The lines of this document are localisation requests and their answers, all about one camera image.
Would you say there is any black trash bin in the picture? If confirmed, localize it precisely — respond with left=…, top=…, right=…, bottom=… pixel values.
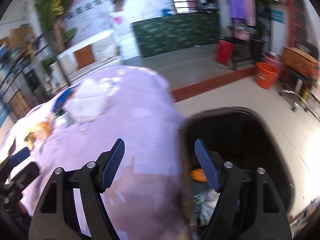
left=180, top=107, right=294, bottom=239

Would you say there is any white purple trash in bin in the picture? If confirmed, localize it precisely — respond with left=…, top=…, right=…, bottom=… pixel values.
left=193, top=189, right=220, bottom=226

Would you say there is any orange peel in bin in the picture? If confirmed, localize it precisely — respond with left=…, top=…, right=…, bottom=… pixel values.
left=189, top=168, right=207, bottom=183

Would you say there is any purple floral bed sheet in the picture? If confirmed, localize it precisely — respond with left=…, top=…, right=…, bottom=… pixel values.
left=0, top=65, right=193, bottom=240

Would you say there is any yellow snack packet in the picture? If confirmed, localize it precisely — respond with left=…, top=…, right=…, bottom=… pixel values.
left=24, top=121, right=52, bottom=151

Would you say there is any white face mask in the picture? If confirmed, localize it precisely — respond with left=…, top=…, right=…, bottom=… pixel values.
left=62, top=78, right=120, bottom=123

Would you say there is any blue snack wrapper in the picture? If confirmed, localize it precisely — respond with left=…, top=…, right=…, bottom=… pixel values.
left=52, top=86, right=77, bottom=114

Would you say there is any orange plastic bucket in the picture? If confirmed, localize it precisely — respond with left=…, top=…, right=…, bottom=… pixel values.
left=255, top=62, right=279, bottom=89

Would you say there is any white wicker sofa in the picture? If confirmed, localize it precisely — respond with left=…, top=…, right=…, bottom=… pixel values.
left=57, top=29, right=122, bottom=82

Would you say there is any red bag on floor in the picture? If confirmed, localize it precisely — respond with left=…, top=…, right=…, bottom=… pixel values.
left=215, top=40, right=234, bottom=66

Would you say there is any orange sofa cushion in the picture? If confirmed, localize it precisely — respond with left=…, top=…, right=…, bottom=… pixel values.
left=74, top=45, right=95, bottom=70

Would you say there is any black metal rack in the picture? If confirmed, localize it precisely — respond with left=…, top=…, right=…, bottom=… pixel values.
left=231, top=24, right=265, bottom=70

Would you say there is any pink plastic basin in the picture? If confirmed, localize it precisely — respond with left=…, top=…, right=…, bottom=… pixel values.
left=264, top=53, right=284, bottom=75

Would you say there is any orange cushioned stool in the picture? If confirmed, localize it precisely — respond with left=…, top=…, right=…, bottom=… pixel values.
left=279, top=42, right=319, bottom=112

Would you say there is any green patterned mattress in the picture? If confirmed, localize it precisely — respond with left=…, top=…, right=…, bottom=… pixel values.
left=132, top=12, right=220, bottom=58

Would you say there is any red wooden ladder shelf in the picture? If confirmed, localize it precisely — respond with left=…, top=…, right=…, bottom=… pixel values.
left=287, top=0, right=307, bottom=47

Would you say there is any purple hanging towel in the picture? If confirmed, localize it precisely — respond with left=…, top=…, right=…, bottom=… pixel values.
left=228, top=0, right=246, bottom=24

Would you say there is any pink hanging towel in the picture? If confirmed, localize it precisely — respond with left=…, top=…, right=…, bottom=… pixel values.
left=244, top=0, right=256, bottom=26

